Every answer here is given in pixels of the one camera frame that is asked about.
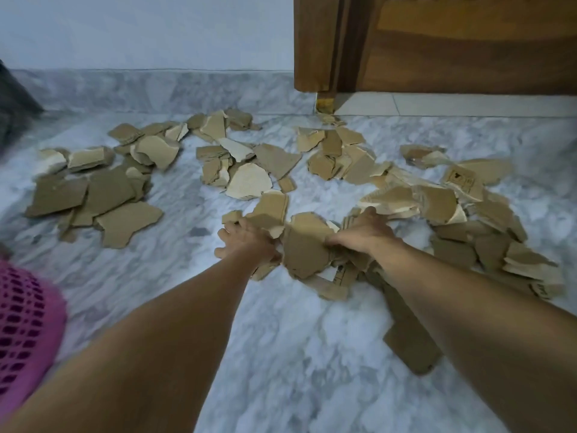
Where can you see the person's right hand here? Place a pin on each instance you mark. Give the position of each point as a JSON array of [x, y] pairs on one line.
[[367, 236]]

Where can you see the person's left hand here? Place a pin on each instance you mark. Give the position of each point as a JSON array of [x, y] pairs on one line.
[[248, 243]]

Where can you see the torn brown paper piece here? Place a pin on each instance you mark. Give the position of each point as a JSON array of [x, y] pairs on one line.
[[304, 252], [272, 207]]

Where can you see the pile of brown paper pieces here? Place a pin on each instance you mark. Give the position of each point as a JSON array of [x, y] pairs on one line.
[[121, 220]]

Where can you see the pink bin with black liner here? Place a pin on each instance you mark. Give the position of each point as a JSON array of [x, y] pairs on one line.
[[27, 338]]

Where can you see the person's right forearm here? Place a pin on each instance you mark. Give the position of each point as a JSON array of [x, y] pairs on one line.
[[473, 333]]

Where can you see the person's left forearm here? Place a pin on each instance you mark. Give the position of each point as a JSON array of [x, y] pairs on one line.
[[158, 356]]

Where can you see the brown wooden door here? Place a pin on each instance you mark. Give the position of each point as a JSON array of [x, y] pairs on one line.
[[451, 49]]

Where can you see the grey granite staircase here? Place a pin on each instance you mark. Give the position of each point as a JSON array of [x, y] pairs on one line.
[[13, 108]]

